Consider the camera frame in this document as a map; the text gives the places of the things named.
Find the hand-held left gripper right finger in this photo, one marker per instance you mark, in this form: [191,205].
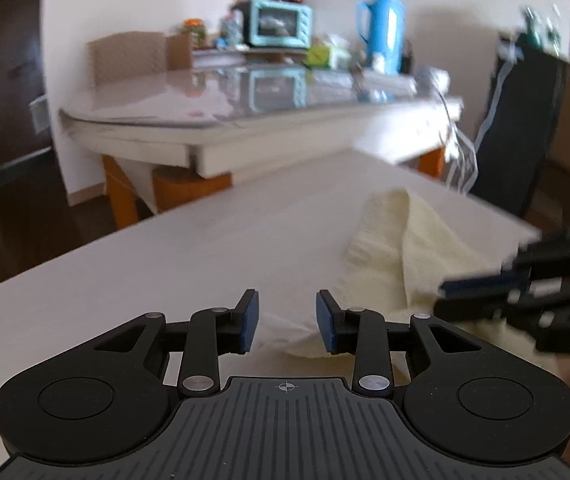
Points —
[324,320]

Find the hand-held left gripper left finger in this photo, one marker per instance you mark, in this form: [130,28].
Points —
[249,320]

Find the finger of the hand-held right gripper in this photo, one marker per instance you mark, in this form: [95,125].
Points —
[475,284]
[470,307]

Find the cream towel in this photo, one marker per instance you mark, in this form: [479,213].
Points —
[390,250]

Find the tall black cabinet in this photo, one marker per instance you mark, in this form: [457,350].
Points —
[515,125]

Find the white power strip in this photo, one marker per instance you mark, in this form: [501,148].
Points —
[432,79]

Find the black power adapter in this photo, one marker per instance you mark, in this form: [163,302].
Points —
[406,59]

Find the white glass-topped dining table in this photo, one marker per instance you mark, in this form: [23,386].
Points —
[165,95]

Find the clear glass bottle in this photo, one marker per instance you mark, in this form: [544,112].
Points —
[554,27]

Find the green glass bottle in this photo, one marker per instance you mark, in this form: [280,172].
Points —
[530,27]

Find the green tissue box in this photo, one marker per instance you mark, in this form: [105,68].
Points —
[319,56]

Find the white and green box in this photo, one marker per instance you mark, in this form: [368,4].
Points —
[341,55]

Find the blue thermos jug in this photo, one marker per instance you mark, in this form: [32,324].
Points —
[385,25]

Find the brown cardboard box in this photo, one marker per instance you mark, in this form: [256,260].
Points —
[179,52]

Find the patterned cardboard panel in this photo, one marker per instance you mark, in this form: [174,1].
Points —
[125,55]

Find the blue and white packet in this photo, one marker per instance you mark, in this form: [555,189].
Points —
[231,27]

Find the orange-lid jar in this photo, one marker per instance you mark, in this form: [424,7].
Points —
[195,31]

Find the teal toaster oven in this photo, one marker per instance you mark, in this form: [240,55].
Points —
[277,22]

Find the dark wooden door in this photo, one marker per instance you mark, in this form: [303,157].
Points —
[0,75]

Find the white wall socket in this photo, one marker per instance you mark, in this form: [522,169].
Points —
[38,115]

